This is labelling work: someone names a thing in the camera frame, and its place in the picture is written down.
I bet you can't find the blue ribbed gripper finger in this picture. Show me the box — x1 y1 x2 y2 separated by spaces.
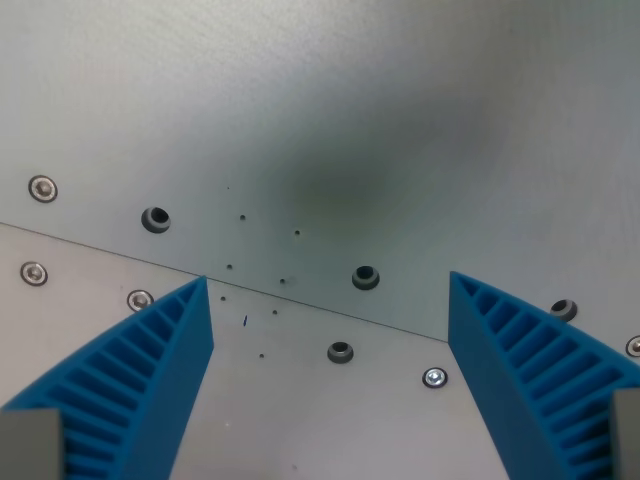
447 270 640 480
0 274 215 480

